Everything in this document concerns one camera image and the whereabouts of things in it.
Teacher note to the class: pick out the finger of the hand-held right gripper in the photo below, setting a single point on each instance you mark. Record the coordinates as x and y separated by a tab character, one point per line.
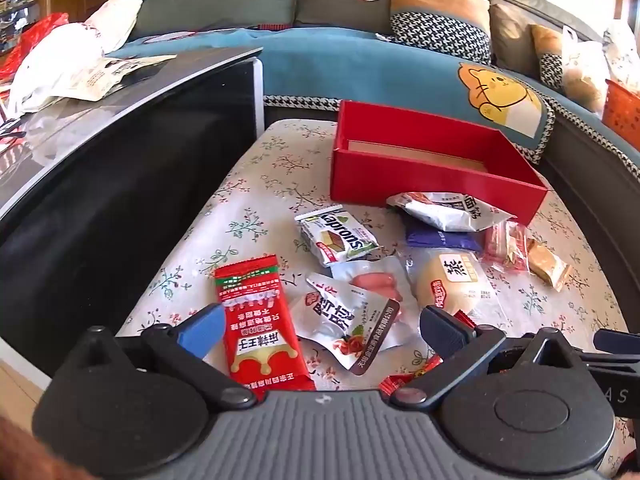
620	341

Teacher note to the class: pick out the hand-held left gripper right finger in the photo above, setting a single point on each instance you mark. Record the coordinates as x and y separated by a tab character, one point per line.
445	332

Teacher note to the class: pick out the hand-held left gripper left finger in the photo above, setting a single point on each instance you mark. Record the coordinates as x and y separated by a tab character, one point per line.
205	330

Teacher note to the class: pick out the long red snack packet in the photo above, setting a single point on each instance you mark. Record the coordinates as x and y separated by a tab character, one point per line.
255	320

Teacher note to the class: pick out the small red snack packet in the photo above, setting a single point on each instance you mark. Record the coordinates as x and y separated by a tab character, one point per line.
464	319
400	385

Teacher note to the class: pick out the white spicy strip packet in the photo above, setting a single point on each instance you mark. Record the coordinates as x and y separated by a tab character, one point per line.
440	215

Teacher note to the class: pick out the white green wafer packet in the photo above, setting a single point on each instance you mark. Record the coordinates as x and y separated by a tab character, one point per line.
340	232

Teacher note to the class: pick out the red cardboard box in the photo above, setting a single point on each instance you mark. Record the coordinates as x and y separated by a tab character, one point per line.
425	180

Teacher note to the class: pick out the yellow steamed cake packet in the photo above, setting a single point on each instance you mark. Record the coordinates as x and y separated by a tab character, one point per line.
450	280

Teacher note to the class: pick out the clear sausage packet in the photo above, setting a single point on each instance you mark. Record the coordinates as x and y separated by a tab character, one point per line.
375	280

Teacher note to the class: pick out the purple snack packet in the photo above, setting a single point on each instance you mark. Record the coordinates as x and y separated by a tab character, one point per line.
440	240

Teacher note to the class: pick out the white red-print nut packet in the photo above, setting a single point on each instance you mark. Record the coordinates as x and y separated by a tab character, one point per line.
345	325

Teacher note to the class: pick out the pink candy packet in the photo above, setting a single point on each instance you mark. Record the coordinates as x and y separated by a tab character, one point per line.
517	250
495	245

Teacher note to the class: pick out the small brown snack packet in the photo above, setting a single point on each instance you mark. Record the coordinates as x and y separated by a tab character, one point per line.
547	265

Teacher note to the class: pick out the black glass coffee table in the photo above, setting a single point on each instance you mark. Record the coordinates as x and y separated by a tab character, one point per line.
100	185

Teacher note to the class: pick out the orange plastic basket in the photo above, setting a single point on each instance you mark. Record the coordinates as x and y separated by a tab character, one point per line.
622	110

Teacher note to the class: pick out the blue houndstooth trim sofa cover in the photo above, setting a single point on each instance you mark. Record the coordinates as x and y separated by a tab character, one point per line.
575	105

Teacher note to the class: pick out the white printed plastic bag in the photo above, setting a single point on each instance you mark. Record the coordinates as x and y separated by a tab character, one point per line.
585	70

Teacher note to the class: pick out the crumpled white plastic bag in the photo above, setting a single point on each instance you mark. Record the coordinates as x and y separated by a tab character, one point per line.
625	55

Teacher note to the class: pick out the blue lion print sofa cover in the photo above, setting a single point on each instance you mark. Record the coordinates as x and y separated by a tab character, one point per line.
350	60

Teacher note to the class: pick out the small orange houndstooth pillow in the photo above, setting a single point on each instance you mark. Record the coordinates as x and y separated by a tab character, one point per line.
545	45

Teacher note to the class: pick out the large white plastic bag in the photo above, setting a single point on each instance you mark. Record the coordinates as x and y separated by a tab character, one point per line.
55	60

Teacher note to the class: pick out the red black striped cloth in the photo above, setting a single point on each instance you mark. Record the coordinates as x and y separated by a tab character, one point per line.
274	26

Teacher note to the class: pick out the large orange houndstooth pillow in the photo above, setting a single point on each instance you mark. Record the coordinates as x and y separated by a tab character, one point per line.
435	5

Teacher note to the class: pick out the red plastic bag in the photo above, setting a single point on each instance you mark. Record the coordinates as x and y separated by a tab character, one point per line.
30	35

